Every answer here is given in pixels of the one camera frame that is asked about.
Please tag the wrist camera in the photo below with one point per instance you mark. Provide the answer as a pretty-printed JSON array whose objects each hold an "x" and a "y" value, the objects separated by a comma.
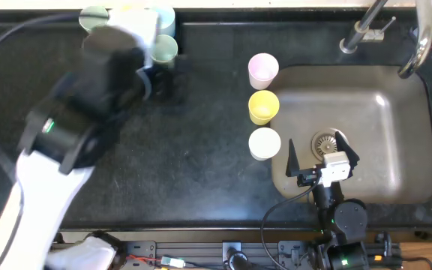
[
  {"x": 336, "y": 168},
  {"x": 135, "y": 26}
]

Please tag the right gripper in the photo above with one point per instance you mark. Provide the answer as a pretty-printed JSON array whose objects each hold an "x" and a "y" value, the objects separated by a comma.
[{"x": 308, "y": 177}]

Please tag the green cup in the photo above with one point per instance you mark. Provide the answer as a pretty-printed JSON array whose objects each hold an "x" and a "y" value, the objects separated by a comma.
[
  {"x": 92, "y": 17},
  {"x": 164, "y": 48}
]

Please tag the steel sink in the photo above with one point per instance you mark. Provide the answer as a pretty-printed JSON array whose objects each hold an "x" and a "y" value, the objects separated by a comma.
[{"x": 381, "y": 131}]

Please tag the pink cup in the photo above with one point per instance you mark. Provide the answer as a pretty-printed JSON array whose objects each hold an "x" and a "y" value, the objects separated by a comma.
[{"x": 263, "y": 69}]

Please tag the steel tap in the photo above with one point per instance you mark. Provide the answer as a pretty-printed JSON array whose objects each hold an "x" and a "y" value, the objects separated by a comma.
[{"x": 424, "y": 41}]

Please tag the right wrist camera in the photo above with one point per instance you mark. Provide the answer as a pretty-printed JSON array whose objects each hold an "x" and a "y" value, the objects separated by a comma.
[{"x": 336, "y": 168}]

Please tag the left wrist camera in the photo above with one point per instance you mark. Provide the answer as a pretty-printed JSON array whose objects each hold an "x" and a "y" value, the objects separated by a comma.
[{"x": 135, "y": 26}]

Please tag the mounting rail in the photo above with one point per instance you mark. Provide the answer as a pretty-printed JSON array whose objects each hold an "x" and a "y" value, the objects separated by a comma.
[{"x": 201, "y": 249}]

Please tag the yellow cup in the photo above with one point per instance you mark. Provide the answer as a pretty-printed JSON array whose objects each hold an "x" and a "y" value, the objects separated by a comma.
[{"x": 263, "y": 107}]

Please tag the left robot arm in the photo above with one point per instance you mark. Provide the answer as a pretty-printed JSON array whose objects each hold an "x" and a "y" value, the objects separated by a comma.
[{"x": 51, "y": 195}]

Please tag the white cup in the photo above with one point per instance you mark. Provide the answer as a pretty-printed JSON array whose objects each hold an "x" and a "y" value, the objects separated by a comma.
[{"x": 264, "y": 143}]

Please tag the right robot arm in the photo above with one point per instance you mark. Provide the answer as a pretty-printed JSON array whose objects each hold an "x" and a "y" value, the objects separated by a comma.
[{"x": 349, "y": 217}]

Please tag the blue cup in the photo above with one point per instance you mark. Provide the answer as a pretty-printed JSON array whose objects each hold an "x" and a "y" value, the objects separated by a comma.
[{"x": 167, "y": 18}]

